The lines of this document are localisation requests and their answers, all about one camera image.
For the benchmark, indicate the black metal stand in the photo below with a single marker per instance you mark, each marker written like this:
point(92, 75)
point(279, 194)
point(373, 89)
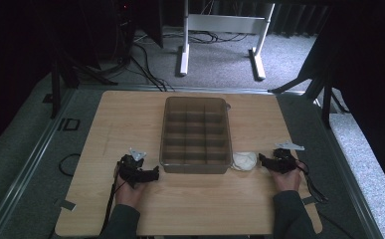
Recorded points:
point(326, 96)
point(55, 89)

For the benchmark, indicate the brown translucent divided storage box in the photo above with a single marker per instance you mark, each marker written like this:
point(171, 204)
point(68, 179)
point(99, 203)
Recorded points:
point(196, 136)

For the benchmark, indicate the metal floor rail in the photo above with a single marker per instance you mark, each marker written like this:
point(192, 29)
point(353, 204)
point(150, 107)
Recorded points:
point(37, 146)

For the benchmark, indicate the grey tape piece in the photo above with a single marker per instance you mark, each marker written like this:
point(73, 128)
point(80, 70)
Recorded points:
point(310, 200)
point(68, 204)

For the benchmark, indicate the person's right hand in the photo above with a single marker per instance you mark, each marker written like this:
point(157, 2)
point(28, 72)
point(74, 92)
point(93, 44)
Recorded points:
point(288, 181)

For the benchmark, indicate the white desk frame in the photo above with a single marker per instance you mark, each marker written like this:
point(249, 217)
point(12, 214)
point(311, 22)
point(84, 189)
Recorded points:
point(225, 23)

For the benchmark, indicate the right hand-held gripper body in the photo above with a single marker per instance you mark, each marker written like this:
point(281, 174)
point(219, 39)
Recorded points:
point(284, 159)

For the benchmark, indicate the white cloth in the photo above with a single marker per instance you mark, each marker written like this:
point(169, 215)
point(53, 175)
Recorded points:
point(244, 161)

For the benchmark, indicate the person's left hand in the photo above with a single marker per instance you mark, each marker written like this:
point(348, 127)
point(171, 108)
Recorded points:
point(130, 195)

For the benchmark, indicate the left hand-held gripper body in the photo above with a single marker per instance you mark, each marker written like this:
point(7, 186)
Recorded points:
point(130, 166)

